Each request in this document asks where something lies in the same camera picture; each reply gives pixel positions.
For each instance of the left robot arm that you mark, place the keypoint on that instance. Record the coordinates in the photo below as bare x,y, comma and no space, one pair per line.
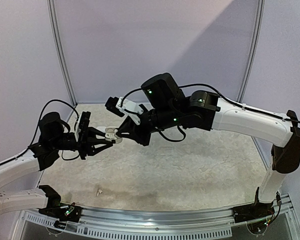
55,136

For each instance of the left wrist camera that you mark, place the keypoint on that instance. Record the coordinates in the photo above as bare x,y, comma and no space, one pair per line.
82,125

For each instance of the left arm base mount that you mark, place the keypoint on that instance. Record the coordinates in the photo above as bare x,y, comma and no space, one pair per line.
56,209

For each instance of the white oval charging case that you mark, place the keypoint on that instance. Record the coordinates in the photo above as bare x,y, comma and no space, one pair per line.
101,128

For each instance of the aluminium front rail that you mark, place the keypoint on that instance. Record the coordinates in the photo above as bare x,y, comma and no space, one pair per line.
111,224

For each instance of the aluminium corner post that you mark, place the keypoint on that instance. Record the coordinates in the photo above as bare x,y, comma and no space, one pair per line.
252,49
51,6

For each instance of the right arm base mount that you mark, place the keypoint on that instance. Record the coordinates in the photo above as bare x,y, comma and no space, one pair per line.
252,211

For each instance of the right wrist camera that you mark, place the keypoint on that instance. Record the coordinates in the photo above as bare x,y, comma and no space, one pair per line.
124,107

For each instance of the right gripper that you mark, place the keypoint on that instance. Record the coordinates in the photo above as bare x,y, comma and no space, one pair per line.
140,126

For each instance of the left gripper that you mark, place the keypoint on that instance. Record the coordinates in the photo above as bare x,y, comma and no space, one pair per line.
89,147

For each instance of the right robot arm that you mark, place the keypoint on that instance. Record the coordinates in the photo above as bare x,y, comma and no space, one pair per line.
208,109

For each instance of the right aluminium corner post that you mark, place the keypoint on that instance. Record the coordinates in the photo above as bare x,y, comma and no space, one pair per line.
252,49

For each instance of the left aluminium corner post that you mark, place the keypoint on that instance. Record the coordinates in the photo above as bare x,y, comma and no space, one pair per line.
51,6

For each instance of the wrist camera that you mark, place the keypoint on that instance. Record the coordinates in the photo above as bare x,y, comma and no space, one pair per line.
82,125
124,107

